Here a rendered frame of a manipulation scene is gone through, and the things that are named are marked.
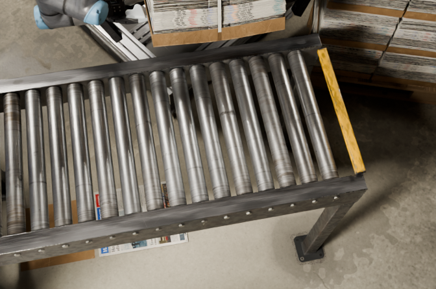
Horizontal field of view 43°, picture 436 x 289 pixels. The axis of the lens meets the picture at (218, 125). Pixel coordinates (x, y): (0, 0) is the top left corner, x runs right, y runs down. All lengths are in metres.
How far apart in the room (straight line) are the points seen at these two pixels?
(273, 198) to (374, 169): 1.06
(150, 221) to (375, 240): 1.19
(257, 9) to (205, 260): 1.16
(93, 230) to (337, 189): 0.70
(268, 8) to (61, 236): 0.85
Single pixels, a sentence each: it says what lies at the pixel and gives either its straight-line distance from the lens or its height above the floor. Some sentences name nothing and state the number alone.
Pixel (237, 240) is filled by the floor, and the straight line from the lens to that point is 2.39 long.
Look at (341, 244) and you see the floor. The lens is 2.45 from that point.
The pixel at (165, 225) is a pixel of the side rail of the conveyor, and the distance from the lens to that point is 1.58.
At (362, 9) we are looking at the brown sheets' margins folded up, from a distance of 2.21.
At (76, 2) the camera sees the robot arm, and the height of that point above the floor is 1.05.
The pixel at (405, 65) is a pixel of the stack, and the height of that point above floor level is 0.29.
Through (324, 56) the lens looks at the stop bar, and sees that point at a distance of 1.82.
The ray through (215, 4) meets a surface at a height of 1.09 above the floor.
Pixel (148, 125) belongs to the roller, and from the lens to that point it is 1.69.
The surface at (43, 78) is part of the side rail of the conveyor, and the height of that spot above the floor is 0.80.
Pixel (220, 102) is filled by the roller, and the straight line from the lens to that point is 1.72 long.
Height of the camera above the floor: 2.32
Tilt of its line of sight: 64 degrees down
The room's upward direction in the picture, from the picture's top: 3 degrees clockwise
